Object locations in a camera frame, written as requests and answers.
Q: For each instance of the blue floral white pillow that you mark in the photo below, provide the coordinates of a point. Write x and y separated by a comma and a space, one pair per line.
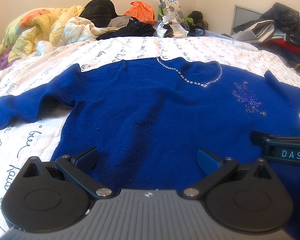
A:
172, 7

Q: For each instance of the yellow floral quilt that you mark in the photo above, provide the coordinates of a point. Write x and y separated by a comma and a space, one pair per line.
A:
58, 26

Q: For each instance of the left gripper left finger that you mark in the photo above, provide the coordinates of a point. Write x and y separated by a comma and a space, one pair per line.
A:
75, 170

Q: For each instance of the blue beaded knit sweater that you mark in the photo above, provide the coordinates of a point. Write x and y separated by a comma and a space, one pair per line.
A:
261, 200

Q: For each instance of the black round cushion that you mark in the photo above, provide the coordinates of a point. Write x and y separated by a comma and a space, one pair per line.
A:
100, 12

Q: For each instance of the white script-print bedsheet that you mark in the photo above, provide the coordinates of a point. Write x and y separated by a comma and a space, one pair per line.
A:
140, 50

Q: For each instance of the pile of clothes at right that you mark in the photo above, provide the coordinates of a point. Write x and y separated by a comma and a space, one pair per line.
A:
277, 31

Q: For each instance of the dark clothes on bed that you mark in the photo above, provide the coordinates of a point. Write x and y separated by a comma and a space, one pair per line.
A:
128, 26

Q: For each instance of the green plastic basket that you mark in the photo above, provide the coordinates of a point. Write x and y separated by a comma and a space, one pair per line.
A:
160, 12

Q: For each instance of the orange plastic bag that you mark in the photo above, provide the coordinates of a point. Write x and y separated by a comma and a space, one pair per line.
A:
142, 11

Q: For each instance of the dark plush toy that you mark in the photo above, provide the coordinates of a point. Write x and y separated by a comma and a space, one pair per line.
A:
198, 20

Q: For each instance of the grey wall panel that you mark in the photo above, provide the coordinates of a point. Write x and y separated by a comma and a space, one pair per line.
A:
243, 15

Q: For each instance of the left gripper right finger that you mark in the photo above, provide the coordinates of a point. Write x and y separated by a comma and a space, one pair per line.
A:
216, 169

